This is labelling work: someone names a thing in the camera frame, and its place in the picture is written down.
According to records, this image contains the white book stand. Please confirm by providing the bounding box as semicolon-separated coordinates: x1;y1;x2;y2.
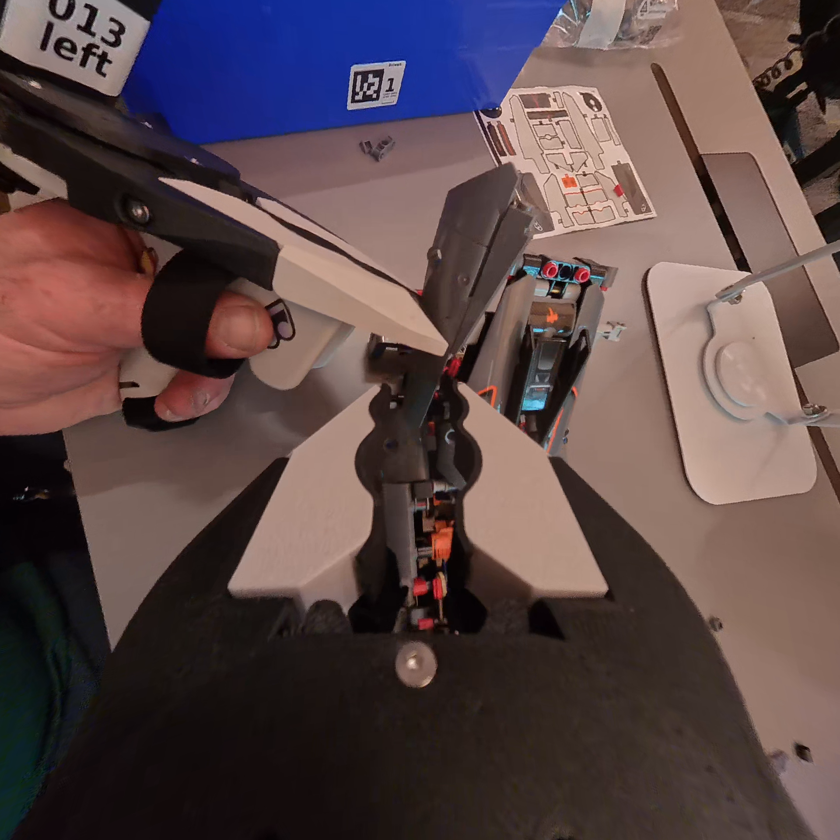
646;239;840;506

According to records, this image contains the cluster of black lego pieces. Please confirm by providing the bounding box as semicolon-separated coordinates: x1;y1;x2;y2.
768;740;816;773

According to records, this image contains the blue bin with white label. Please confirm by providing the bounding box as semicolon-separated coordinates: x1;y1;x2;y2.
121;0;570;147

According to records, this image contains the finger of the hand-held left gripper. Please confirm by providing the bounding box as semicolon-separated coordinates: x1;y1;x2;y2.
159;177;422;301
272;244;452;360

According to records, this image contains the black coiled cord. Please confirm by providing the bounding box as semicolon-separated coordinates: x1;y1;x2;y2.
753;51;809;94

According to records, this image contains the grey lego vehicle model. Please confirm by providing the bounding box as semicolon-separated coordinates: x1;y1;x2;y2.
364;252;629;637

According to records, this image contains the black desk mat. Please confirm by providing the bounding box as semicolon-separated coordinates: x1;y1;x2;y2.
650;62;823;370

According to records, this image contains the clear plastic parts bag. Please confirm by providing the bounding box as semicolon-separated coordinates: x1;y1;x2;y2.
541;0;685;51

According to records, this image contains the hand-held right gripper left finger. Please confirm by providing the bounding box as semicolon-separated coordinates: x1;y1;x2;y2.
227;384;395;622

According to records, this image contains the white sticker sheet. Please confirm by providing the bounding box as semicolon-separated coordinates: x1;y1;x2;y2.
474;85;659;240

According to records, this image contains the grey lego wing assembly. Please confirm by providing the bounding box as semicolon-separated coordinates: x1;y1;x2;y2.
420;161;538;429

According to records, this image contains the person's left hand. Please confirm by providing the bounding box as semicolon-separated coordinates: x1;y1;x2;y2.
0;199;277;437

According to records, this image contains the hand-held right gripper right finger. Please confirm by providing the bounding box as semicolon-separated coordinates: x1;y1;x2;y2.
451;382;610;624

